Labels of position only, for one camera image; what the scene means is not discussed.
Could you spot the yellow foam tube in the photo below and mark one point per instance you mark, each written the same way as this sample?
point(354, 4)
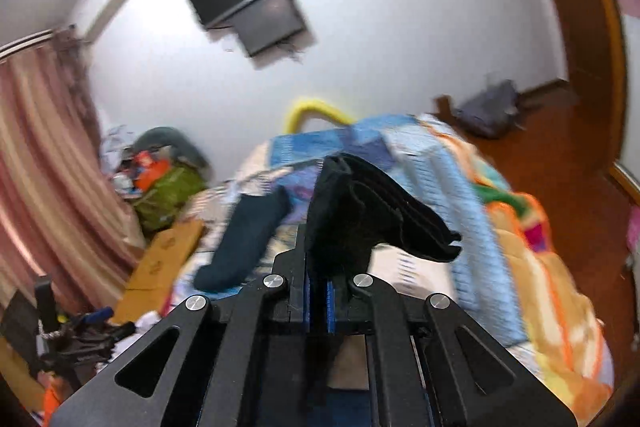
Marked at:
point(300, 107)

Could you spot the orange round box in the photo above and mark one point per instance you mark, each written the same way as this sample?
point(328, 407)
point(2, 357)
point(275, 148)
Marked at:
point(152, 175)

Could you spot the pile of crumpled clothes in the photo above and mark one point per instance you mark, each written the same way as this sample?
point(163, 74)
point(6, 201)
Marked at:
point(117, 139)

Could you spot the orange plaid blanket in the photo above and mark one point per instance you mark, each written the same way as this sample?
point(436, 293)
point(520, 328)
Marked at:
point(550, 282)

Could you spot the green patterned bag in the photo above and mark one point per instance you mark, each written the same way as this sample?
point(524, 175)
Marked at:
point(170, 199)

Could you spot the wooden door frame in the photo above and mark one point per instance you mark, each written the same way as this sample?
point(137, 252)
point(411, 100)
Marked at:
point(590, 32)

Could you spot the pink striped curtain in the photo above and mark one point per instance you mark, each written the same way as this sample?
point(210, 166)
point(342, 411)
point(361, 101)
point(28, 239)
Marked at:
point(45, 147)

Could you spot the black pants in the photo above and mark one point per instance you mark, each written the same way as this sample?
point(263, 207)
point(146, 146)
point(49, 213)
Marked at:
point(360, 207)

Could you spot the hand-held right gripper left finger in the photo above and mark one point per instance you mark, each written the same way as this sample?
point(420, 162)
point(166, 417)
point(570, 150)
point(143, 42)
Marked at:
point(307, 312)

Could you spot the dark teal folded pants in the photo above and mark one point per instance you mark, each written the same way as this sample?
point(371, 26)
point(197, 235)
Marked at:
point(240, 237)

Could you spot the white curtain rail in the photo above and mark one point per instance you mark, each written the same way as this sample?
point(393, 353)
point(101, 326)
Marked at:
point(25, 43)

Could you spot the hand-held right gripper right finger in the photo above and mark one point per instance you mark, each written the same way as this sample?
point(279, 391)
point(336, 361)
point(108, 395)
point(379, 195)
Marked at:
point(331, 307)

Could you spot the grey neck pillow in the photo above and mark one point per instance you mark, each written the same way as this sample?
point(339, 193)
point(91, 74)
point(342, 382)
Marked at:
point(165, 136)

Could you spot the grey bag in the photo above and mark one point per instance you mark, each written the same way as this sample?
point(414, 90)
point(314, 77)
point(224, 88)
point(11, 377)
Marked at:
point(485, 112)

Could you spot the blue patchwork printed blanket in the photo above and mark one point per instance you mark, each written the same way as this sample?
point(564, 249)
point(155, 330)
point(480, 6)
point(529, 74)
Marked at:
point(440, 207)

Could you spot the brown cardboard box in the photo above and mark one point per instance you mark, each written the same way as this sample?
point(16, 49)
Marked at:
point(160, 257)

